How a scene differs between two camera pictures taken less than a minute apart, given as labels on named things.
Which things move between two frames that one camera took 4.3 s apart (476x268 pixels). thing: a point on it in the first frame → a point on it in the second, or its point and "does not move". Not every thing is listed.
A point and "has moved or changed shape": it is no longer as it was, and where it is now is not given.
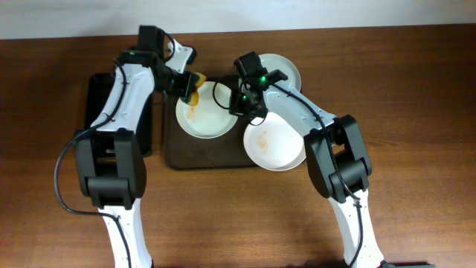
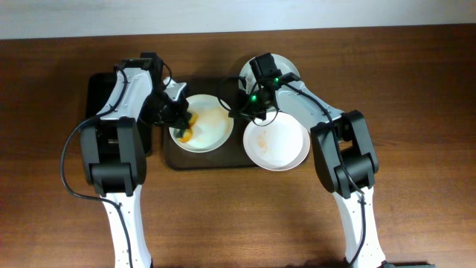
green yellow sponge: (193, 97) → (186, 135)
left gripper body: (190, 83) → (178, 116)
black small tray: (98, 86) does not move
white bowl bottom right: (275, 144) does not move
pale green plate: (271, 62) does not move
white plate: (210, 117) has moved or changed shape
